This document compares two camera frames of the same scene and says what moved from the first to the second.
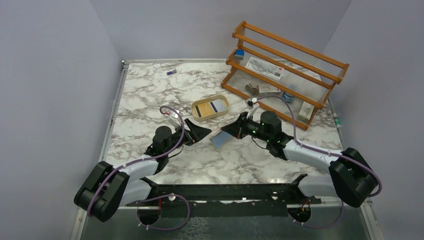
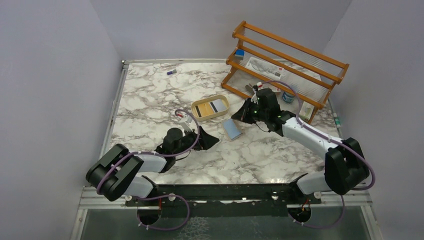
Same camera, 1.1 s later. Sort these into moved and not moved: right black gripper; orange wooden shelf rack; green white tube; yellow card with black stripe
Moved: right black gripper
Not moved: yellow card with black stripe; orange wooden shelf rack; green white tube
